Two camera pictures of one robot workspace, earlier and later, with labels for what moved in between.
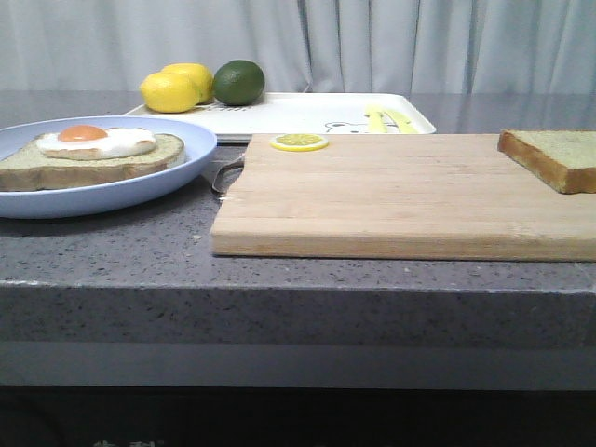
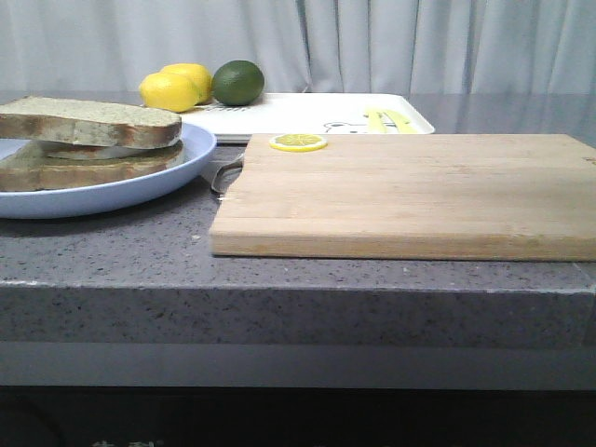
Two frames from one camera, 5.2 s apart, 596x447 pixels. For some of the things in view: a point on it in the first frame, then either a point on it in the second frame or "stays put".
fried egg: x=85 y=142 stays put
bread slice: x=28 y=169 stays put
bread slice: x=563 y=159 to x=83 y=122
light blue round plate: x=200 y=149 stays put
